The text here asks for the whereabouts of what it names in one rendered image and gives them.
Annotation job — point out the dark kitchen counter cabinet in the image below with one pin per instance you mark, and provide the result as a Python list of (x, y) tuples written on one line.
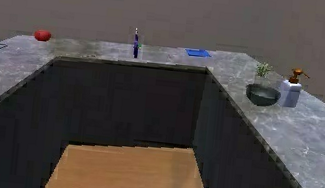
[(129, 105)]

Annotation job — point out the small green object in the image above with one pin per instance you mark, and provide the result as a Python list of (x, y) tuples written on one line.
[(139, 46)]

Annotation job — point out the blue cloth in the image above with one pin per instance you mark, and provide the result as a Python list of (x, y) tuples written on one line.
[(197, 52)]

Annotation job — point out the blue bottle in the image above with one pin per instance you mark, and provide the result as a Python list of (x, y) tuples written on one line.
[(136, 45)]

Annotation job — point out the dark green bowl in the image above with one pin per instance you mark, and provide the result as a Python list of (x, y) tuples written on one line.
[(262, 95)]

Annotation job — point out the small green plant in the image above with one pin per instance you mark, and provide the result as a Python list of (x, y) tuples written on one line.
[(263, 71)]

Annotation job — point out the white soap dispenser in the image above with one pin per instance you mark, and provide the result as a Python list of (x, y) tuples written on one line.
[(291, 90)]

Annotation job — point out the red tomato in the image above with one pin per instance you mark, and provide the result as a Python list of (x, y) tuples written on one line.
[(42, 35)]

